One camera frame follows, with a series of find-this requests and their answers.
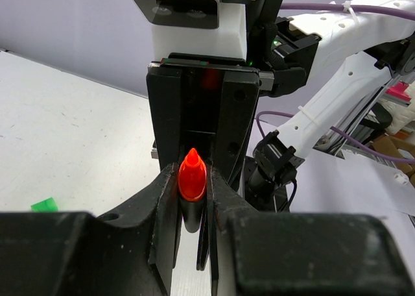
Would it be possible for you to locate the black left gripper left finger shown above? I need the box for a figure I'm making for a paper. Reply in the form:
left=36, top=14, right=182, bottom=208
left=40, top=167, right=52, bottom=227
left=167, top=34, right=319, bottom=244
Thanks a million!
left=74, top=163, right=178, bottom=295

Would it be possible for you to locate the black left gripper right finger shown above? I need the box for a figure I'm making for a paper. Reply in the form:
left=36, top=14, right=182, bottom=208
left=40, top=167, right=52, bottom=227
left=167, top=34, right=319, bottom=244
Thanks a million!
left=207, top=166, right=269, bottom=295

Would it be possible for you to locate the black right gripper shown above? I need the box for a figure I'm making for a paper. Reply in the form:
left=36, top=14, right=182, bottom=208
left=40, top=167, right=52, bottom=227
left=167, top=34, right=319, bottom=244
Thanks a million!
left=152, top=0, right=288, bottom=191

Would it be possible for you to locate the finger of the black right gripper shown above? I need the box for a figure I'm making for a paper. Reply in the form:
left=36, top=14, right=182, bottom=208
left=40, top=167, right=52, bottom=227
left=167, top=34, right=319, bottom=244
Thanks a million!
left=146, top=67, right=182, bottom=169

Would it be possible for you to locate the black highlighter orange cap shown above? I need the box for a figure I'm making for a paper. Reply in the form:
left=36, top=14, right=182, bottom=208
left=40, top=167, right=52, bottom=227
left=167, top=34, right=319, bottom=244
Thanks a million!
left=177, top=147, right=208, bottom=271

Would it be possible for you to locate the green translucent cap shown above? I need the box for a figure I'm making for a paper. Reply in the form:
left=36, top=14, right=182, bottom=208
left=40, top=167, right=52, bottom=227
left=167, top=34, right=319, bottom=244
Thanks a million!
left=30, top=197, right=58, bottom=212

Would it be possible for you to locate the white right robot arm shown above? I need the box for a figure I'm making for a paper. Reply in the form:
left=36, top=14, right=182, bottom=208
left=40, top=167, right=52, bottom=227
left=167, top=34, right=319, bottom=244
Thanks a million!
left=134, top=0, right=414, bottom=216

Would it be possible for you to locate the brown cardboard box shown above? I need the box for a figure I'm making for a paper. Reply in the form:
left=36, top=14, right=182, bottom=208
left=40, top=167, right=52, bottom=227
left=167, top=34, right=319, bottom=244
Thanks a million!
left=369, top=127, right=415, bottom=177

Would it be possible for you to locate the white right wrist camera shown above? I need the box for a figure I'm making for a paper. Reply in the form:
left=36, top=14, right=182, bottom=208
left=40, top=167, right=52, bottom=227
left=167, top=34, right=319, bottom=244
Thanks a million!
left=129, top=0, right=249, bottom=60

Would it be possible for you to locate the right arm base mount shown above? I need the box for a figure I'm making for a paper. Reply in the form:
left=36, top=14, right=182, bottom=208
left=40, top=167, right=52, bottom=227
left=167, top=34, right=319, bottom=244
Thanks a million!
left=243, top=156, right=291, bottom=212

